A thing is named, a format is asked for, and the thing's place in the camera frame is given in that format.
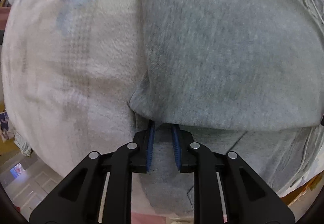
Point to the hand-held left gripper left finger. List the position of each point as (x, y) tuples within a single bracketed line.
[(151, 148)]

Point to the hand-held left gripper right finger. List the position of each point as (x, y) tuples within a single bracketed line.
[(176, 150)]

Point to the grey cotton garment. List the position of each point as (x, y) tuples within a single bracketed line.
[(227, 49)]

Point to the white printed fleece blanket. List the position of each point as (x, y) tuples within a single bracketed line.
[(76, 74)]

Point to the white patterned cloth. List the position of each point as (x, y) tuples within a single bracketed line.
[(24, 146)]

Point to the white panelled cabinet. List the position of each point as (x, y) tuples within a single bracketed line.
[(27, 186)]

